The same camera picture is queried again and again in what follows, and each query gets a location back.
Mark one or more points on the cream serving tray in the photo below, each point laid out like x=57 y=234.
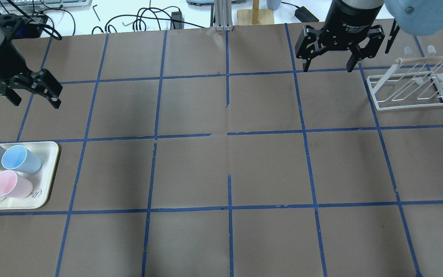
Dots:
x=42 y=180

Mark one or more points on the pink plastic cup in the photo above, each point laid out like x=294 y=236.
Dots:
x=13 y=185

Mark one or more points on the light blue plastic cup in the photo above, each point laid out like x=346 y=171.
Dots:
x=18 y=158

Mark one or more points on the aluminium frame post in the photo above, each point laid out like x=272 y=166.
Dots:
x=223 y=15

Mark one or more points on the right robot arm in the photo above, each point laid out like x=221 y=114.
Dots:
x=415 y=17

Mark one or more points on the white wire cup rack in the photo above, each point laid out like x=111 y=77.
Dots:
x=409 y=82

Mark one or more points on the black power adapter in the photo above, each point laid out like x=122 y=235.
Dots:
x=304 y=15

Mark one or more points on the wooden stand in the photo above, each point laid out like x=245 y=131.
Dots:
x=254 y=16

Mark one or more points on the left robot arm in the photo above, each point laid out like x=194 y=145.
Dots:
x=14 y=72

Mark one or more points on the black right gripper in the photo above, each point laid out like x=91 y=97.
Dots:
x=349 y=21

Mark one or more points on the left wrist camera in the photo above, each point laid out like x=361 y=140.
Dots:
x=20 y=27

